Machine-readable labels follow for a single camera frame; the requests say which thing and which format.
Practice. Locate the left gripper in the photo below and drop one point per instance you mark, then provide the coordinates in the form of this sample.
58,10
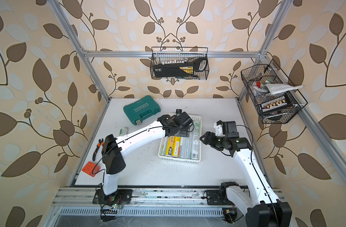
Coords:
187,135

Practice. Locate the black wire basket back wall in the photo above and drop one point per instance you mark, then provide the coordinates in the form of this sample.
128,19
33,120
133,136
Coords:
177,52

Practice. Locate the white green wrap roll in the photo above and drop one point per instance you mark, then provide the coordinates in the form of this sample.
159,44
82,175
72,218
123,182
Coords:
195,143

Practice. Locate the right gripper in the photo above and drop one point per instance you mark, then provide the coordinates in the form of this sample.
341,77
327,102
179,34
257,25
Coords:
209,139

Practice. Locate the white text wrap roll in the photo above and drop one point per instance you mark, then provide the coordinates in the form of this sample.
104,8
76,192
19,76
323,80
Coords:
183,147

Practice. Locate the black yellow hand saw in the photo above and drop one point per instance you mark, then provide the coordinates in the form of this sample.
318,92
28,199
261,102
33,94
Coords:
183,68

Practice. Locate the yellow wrap roll chef label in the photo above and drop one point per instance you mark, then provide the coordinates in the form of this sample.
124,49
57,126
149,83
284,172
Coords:
176,147

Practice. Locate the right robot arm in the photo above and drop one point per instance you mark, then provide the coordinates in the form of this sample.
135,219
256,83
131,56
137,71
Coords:
262,208

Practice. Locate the white paper sheet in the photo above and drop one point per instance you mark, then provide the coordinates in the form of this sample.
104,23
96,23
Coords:
280,88

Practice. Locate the green plastic tool case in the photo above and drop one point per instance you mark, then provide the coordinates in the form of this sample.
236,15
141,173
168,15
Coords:
142,109

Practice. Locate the white plastic perforated basket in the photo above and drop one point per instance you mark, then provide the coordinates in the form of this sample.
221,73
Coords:
189,147

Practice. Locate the grape print wrap roll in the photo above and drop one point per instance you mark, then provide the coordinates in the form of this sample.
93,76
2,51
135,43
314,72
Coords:
123,131

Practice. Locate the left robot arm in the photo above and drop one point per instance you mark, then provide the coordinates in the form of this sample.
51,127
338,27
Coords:
116,148

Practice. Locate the orange handled pliers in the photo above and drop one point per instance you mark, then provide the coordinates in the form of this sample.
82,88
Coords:
99,145

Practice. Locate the black wire basket wall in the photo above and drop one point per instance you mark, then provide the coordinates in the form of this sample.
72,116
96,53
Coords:
177,52
258,75

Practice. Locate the black wire basket right wall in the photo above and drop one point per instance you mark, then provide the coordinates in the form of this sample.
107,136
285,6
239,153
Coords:
258,75

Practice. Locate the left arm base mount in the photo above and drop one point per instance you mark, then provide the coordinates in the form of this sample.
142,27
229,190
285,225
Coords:
118,197

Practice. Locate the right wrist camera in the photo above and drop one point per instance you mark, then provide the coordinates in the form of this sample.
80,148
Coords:
226,129

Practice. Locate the red square block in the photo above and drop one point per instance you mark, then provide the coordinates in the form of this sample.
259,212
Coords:
91,169

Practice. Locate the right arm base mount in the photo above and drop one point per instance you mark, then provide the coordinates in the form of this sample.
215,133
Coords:
213,198

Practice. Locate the socket bit set tray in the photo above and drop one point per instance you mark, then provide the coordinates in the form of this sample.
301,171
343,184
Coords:
276,104

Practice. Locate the yellow wrap roll group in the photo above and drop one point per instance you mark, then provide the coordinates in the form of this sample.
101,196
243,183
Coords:
170,147

